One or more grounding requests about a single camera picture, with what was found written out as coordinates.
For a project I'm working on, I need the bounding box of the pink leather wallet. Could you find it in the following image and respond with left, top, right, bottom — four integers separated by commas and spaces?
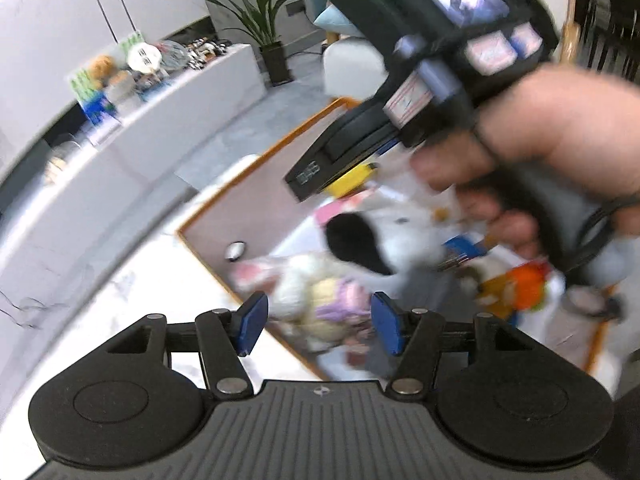
315, 192, 371, 226

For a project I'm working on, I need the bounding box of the white marble tv stand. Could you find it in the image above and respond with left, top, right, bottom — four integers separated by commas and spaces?
0, 42, 268, 306

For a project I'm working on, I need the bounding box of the decorative glass plate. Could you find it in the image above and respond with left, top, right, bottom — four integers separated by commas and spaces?
155, 40, 188, 68

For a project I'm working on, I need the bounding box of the dark dining chair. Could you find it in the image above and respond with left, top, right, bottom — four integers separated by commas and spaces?
575, 0, 640, 83

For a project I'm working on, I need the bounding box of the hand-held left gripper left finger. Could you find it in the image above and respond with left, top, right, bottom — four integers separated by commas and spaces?
92, 291, 270, 398

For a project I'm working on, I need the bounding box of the brown teddy bear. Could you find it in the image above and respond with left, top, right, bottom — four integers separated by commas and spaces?
90, 55, 118, 86

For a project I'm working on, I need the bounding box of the orange cardboard storage box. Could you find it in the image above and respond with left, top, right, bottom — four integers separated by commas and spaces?
176, 97, 616, 386

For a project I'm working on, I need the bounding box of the white plush dog black ear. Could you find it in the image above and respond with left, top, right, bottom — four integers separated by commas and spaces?
325, 175, 461, 291

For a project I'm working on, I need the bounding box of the yellow soft item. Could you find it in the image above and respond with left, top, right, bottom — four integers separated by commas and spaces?
322, 162, 378, 200

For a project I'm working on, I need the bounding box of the round white paper fan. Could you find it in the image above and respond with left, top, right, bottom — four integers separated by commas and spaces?
126, 42, 162, 78

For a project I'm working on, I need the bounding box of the red panda sailor plush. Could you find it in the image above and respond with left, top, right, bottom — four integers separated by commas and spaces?
475, 260, 556, 321

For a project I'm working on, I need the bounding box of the white armchair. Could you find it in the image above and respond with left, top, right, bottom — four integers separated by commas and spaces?
320, 35, 396, 98

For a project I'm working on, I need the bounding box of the person's right hand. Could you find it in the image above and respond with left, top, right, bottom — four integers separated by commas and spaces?
410, 65, 640, 266

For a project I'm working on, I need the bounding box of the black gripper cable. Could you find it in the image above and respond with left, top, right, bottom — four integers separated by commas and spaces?
575, 195, 640, 273

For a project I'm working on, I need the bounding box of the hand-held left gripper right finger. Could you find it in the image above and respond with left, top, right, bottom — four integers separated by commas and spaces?
371, 291, 551, 397

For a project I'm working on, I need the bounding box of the crocheted white rabbit plush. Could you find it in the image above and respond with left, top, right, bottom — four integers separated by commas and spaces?
230, 252, 381, 353

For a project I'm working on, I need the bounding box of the blue white tissue packet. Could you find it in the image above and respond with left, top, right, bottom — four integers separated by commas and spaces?
442, 235, 488, 271

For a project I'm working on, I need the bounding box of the potted plant black pot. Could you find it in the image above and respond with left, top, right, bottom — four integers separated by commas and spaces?
189, 0, 311, 86

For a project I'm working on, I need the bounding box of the light blue cushion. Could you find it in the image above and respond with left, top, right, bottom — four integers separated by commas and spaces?
314, 2, 358, 38

